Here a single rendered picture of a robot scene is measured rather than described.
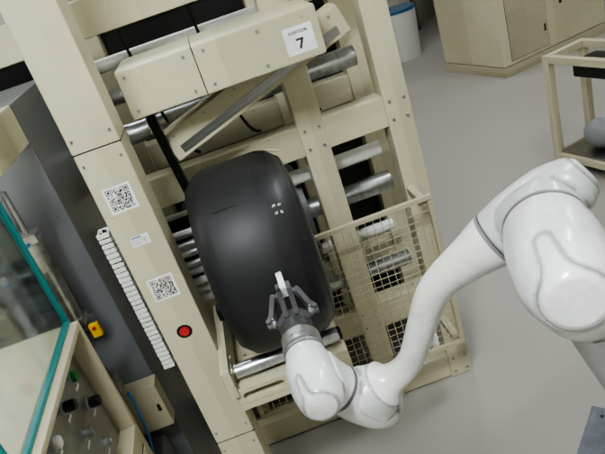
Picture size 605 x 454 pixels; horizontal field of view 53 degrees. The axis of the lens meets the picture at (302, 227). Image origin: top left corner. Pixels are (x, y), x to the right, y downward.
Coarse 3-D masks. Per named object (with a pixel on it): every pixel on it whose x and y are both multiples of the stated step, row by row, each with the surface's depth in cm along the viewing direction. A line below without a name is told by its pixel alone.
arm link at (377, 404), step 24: (456, 240) 106; (480, 240) 101; (432, 264) 110; (456, 264) 105; (480, 264) 103; (504, 264) 103; (432, 288) 109; (456, 288) 108; (432, 312) 112; (408, 336) 118; (432, 336) 117; (408, 360) 122; (360, 384) 127; (384, 384) 126; (408, 384) 127; (360, 408) 126; (384, 408) 127
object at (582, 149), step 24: (576, 48) 396; (552, 72) 394; (576, 72) 382; (600, 72) 366; (552, 96) 400; (552, 120) 409; (600, 120) 393; (576, 144) 418; (600, 144) 395; (600, 168) 390
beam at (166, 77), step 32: (224, 32) 177; (256, 32) 177; (320, 32) 180; (128, 64) 180; (160, 64) 176; (192, 64) 177; (224, 64) 179; (256, 64) 181; (288, 64) 182; (128, 96) 177; (160, 96) 179; (192, 96) 181
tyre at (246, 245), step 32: (256, 160) 169; (192, 192) 168; (224, 192) 163; (256, 192) 161; (288, 192) 162; (192, 224) 163; (224, 224) 158; (256, 224) 157; (288, 224) 157; (224, 256) 156; (256, 256) 156; (288, 256) 157; (320, 256) 164; (224, 288) 157; (256, 288) 157; (320, 288) 162; (256, 320) 161; (320, 320) 169; (256, 352) 176
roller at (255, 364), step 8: (336, 328) 184; (328, 336) 183; (336, 336) 183; (328, 344) 184; (272, 352) 183; (280, 352) 182; (248, 360) 183; (256, 360) 182; (264, 360) 182; (272, 360) 182; (280, 360) 182; (232, 368) 182; (240, 368) 182; (248, 368) 182; (256, 368) 182; (264, 368) 183; (240, 376) 182
